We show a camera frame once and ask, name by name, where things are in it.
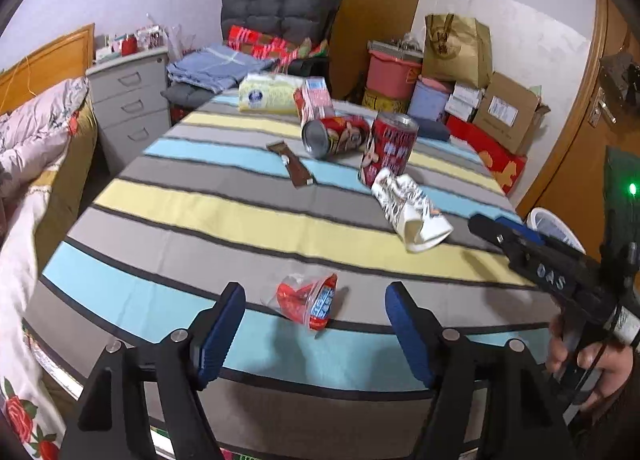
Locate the brown snack wrapper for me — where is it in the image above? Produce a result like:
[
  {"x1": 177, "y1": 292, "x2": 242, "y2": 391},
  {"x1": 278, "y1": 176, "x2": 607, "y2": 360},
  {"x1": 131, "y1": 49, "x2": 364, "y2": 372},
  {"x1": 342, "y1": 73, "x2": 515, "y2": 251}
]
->
[{"x1": 266, "y1": 140, "x2": 317, "y2": 189}]

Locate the red plaid cloth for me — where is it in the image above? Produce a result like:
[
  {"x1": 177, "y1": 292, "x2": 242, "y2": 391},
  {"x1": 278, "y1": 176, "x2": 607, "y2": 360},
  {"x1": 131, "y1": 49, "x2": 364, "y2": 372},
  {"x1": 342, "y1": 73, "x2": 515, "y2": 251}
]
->
[{"x1": 227, "y1": 25, "x2": 328, "y2": 72}]

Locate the light blue cylinder container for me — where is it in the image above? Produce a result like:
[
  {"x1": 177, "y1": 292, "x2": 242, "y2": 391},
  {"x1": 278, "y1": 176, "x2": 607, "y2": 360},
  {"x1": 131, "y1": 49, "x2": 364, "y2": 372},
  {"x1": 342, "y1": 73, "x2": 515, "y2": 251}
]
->
[{"x1": 410, "y1": 76, "x2": 456, "y2": 123}]

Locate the bed with floral quilt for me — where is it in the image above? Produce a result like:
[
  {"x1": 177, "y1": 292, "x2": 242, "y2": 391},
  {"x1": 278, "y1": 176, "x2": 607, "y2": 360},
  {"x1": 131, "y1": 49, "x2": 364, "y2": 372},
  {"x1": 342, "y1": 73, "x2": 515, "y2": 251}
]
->
[{"x1": 0, "y1": 76, "x2": 98, "y2": 460}]

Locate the yellow-green tissue pack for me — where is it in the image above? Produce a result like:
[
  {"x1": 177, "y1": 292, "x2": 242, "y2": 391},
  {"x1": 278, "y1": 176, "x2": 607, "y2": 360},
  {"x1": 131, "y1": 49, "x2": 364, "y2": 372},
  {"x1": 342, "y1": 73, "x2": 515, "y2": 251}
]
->
[{"x1": 238, "y1": 73, "x2": 307, "y2": 115}]

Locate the metal door handle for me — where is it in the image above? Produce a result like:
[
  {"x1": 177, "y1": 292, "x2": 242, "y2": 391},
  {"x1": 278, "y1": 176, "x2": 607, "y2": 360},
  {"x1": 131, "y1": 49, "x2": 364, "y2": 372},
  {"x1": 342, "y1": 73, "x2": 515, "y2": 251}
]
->
[{"x1": 587, "y1": 85, "x2": 617, "y2": 128}]

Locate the white-rimmed trash bin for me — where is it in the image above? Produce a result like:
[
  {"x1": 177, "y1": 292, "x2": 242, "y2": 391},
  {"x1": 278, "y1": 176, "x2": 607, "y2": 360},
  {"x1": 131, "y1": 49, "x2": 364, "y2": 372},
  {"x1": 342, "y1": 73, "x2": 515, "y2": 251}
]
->
[{"x1": 527, "y1": 207, "x2": 586, "y2": 253}]

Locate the wooden door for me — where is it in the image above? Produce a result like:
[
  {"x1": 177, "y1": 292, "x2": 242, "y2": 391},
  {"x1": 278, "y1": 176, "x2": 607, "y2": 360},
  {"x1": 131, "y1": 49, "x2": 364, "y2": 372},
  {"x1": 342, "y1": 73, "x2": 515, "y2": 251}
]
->
[{"x1": 515, "y1": 0, "x2": 640, "y2": 261}]

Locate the red gift box gold print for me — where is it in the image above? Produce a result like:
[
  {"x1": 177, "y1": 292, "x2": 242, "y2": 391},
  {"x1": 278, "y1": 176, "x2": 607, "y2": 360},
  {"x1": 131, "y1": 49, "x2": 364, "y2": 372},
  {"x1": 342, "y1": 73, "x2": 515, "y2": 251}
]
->
[{"x1": 445, "y1": 115, "x2": 528, "y2": 197}]

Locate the white medicine box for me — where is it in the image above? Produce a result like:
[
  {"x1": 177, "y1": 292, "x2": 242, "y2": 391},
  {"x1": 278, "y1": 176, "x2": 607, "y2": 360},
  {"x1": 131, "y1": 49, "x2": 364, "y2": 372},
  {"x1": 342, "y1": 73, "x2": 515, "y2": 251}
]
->
[
  {"x1": 452, "y1": 82, "x2": 488, "y2": 104},
  {"x1": 444, "y1": 95, "x2": 481, "y2": 123}
]

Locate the yellow patterned box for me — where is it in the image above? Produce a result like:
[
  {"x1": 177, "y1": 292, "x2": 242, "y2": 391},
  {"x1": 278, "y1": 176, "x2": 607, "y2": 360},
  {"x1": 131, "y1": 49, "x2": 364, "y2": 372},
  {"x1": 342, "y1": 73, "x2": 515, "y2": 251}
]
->
[{"x1": 361, "y1": 87, "x2": 413, "y2": 114}]

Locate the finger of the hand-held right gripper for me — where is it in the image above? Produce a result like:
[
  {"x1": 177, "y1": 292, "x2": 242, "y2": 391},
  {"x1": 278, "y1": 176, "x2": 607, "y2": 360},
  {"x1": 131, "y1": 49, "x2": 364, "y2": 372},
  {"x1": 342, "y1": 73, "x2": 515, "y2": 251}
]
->
[
  {"x1": 467, "y1": 213, "x2": 531, "y2": 261},
  {"x1": 492, "y1": 216, "x2": 551, "y2": 246}
]

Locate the red can with cartoon face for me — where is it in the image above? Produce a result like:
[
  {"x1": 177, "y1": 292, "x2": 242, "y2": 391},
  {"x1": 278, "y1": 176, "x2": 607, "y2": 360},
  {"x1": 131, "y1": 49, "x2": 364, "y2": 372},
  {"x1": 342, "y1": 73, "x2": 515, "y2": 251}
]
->
[{"x1": 358, "y1": 112, "x2": 420, "y2": 187}]

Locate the patterned tray with clutter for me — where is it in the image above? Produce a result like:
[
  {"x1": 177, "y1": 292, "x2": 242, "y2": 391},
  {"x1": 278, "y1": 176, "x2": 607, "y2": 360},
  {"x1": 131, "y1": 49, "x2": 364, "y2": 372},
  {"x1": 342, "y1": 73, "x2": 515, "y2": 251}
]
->
[{"x1": 367, "y1": 38, "x2": 426, "y2": 61}]

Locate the pink plastic bin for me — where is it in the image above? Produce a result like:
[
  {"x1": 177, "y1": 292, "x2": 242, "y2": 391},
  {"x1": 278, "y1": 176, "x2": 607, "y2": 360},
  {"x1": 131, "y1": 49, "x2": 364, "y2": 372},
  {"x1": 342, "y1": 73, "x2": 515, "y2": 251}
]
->
[{"x1": 366, "y1": 49, "x2": 423, "y2": 100}]

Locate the red can with silver end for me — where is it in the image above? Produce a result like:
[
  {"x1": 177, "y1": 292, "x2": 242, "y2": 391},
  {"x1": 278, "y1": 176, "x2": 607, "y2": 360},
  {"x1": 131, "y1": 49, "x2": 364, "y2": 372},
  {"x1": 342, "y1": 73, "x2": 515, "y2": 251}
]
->
[{"x1": 301, "y1": 115, "x2": 373, "y2": 160}]

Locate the pink white small carton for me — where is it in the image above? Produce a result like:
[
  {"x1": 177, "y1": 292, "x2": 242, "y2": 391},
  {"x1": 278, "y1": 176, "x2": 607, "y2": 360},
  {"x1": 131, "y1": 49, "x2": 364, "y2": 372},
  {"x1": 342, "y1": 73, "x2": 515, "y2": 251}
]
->
[{"x1": 292, "y1": 78, "x2": 335, "y2": 125}]

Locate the dark blue glasses case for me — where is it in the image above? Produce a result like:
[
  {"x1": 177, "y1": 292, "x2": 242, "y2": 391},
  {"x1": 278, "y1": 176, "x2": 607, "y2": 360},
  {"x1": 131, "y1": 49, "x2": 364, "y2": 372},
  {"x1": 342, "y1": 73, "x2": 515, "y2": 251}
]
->
[{"x1": 415, "y1": 117, "x2": 451, "y2": 142}]

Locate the grey drawer cabinet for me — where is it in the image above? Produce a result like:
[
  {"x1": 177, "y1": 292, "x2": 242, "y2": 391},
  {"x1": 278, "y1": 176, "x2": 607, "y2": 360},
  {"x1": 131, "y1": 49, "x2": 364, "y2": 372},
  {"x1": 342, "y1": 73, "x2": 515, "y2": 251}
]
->
[{"x1": 86, "y1": 46, "x2": 173, "y2": 176}]

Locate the brown patterned hanging bag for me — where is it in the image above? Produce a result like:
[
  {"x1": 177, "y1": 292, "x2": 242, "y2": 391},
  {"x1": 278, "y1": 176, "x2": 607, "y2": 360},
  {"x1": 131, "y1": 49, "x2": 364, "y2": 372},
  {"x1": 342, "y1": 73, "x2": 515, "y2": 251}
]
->
[{"x1": 599, "y1": 51, "x2": 640, "y2": 108}]

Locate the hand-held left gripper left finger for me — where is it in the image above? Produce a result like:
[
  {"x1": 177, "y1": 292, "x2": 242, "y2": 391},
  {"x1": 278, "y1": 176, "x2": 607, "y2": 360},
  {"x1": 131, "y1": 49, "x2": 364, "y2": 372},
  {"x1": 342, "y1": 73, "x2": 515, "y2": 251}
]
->
[{"x1": 59, "y1": 281, "x2": 247, "y2": 460}]

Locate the open cardboard box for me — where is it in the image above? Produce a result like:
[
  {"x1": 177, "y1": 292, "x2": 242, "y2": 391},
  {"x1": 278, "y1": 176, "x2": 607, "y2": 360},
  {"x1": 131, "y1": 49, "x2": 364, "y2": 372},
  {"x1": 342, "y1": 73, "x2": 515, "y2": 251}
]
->
[{"x1": 472, "y1": 71, "x2": 551, "y2": 156}]

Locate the kraft paper bag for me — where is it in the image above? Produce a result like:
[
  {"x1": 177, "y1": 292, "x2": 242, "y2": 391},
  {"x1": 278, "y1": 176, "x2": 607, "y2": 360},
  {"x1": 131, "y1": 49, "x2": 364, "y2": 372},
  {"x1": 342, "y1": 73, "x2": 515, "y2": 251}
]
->
[{"x1": 421, "y1": 13, "x2": 493, "y2": 90}]

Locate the person's right hand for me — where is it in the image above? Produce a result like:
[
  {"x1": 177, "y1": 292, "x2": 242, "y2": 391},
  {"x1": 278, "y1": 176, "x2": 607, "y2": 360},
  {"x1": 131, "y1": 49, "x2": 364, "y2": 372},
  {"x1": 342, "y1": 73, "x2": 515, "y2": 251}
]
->
[{"x1": 545, "y1": 314, "x2": 637, "y2": 413}]

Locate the wooden bed headboard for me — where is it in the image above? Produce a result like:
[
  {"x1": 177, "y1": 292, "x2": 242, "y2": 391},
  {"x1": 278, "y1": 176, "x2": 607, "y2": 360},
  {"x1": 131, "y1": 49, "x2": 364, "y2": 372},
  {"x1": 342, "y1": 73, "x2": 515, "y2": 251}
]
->
[{"x1": 0, "y1": 23, "x2": 96, "y2": 116}]

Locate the red plastic snack wrapper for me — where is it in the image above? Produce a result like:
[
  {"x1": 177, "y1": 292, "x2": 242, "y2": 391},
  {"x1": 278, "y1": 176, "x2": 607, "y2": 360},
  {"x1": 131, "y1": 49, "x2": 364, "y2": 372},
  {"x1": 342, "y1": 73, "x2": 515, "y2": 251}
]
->
[{"x1": 261, "y1": 271, "x2": 339, "y2": 332}]

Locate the patterned paper cup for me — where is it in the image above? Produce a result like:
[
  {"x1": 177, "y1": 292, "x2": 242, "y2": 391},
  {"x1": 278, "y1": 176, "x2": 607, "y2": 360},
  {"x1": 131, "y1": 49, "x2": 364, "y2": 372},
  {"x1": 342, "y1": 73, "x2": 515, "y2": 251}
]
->
[{"x1": 371, "y1": 167, "x2": 455, "y2": 254}]

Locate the person's right forearm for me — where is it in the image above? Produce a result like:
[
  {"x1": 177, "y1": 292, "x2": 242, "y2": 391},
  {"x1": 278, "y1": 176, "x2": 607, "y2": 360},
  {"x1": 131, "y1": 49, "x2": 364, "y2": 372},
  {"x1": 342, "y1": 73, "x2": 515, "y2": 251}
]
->
[{"x1": 567, "y1": 370, "x2": 640, "y2": 460}]

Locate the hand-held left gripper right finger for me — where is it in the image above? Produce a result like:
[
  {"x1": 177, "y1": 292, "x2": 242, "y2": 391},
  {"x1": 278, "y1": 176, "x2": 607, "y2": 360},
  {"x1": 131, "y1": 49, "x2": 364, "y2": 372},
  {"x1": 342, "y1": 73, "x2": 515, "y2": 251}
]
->
[{"x1": 384, "y1": 281, "x2": 576, "y2": 460}]

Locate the grey cushioned chair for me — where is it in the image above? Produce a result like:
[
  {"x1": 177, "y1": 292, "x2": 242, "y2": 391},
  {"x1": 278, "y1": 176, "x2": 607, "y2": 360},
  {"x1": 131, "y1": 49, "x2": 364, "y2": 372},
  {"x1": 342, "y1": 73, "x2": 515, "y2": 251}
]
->
[{"x1": 220, "y1": 0, "x2": 345, "y2": 91}]

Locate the black green-trimmed bag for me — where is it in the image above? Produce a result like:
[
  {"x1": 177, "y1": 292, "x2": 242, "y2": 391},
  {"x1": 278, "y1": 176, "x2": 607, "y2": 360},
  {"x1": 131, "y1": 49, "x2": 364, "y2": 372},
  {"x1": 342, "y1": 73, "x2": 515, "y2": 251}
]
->
[{"x1": 289, "y1": 56, "x2": 331, "y2": 78}]

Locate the blue folded cloth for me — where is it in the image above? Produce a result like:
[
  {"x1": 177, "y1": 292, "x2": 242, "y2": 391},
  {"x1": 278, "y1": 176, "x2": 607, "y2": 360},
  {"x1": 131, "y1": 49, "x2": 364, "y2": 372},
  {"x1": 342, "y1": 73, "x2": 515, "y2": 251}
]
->
[{"x1": 166, "y1": 43, "x2": 276, "y2": 94}]

